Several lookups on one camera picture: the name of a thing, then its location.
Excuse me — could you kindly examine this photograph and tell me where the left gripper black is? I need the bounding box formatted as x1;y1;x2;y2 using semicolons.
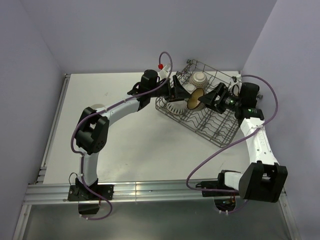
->
149;75;191;103

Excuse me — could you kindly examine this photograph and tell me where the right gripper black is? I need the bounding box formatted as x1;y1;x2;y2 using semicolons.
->
198;82;243;114

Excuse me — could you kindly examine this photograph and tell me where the light green bowl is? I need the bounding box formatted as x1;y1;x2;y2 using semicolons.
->
183;83;197;94

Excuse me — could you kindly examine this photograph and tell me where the brown beige bowl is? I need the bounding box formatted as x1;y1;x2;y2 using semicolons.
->
187;88;205;111

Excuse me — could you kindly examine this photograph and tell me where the white bowl striped outside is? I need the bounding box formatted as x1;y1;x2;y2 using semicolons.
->
166;101;187;116

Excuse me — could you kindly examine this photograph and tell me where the red patterned bowl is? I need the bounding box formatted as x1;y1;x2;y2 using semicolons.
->
188;71;208;89

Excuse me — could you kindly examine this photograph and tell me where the plain white bowl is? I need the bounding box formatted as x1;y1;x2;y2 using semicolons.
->
91;104;105;109

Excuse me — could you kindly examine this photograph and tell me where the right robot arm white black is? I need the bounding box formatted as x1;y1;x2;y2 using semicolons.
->
198;82;288;203

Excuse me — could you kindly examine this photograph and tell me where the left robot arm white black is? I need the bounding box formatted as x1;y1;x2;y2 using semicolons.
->
70;69;191;200

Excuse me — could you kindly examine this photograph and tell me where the grey wire dish rack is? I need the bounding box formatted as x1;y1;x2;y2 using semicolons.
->
155;59;244;148

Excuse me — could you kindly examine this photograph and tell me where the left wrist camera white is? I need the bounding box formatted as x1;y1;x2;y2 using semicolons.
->
158;63;172;80

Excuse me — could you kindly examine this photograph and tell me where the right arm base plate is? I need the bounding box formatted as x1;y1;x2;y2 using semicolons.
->
194;180;226;198

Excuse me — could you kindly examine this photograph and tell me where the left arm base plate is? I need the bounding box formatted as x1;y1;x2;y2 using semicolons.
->
67;184;114;202

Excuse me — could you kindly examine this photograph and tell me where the aluminium rail frame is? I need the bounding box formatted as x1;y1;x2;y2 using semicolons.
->
13;73;300;240

